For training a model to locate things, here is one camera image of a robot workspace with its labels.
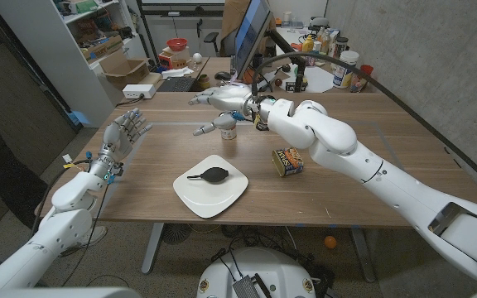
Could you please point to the blue yellow meat tin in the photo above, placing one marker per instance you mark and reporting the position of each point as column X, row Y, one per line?
column 288, row 162

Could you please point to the black office chair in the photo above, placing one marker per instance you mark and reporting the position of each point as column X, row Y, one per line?
column 212, row 38

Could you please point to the black computer mouse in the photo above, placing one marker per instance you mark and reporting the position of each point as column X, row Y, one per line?
column 223, row 75

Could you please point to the white square plate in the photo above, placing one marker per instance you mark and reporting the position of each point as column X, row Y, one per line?
column 209, row 198

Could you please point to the wooden table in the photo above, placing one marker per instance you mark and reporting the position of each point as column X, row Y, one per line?
column 160, row 136

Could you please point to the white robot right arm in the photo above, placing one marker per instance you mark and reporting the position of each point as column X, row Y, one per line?
column 387, row 178

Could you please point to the black rubber air blower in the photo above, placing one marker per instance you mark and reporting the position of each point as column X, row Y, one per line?
column 215, row 175

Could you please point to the computer monitor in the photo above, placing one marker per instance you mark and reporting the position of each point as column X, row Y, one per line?
column 249, row 33

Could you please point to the open cardboard box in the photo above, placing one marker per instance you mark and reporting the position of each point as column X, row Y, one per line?
column 124, row 70

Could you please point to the black printed box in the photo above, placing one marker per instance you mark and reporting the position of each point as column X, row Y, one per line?
column 295, row 87

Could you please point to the blue plastic piece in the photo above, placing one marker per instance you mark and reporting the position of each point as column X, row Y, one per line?
column 79, row 118

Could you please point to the clear plastic bin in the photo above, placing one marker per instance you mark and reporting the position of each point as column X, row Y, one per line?
column 178, row 58

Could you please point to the round grey fan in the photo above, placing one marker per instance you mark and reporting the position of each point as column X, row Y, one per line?
column 176, row 234

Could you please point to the white shelf unit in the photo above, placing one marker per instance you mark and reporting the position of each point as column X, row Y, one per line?
column 56, row 62

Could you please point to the orange ball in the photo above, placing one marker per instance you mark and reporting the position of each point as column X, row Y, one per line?
column 330, row 242

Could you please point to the small white ball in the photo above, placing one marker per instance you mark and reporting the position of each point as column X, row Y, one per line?
column 197, row 58

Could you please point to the yellow mustard bottle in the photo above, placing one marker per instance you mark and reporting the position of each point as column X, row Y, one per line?
column 307, row 43

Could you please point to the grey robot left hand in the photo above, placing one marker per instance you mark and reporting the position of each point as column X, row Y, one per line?
column 116, row 138

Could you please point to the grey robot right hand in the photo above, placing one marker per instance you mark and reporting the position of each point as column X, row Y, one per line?
column 232, row 97

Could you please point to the white board sheet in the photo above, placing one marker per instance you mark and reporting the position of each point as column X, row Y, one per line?
column 319, row 80

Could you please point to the white power box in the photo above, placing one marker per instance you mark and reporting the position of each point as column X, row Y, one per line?
column 138, row 91

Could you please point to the grey finned box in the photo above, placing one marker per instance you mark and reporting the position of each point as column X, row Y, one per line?
column 246, row 287

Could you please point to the black keyboard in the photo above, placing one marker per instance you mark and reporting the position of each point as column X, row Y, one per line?
column 176, row 84

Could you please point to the printed cardboard box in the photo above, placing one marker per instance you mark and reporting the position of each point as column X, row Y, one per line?
column 104, row 49

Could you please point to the striped small pot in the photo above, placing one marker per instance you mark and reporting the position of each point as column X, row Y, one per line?
column 203, row 82

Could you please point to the orange toy basketball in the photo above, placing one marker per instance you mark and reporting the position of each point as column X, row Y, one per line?
column 247, row 75

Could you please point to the white canister blue label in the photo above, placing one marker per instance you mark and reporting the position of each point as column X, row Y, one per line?
column 342, row 74

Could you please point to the wooden desk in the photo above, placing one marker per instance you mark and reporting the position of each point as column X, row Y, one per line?
column 218, row 64

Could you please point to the red bowl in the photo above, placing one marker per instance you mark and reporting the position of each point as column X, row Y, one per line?
column 176, row 44

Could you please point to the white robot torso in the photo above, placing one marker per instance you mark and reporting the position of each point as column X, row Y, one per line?
column 263, row 265

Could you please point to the red white soup can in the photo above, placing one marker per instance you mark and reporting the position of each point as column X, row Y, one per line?
column 229, row 133

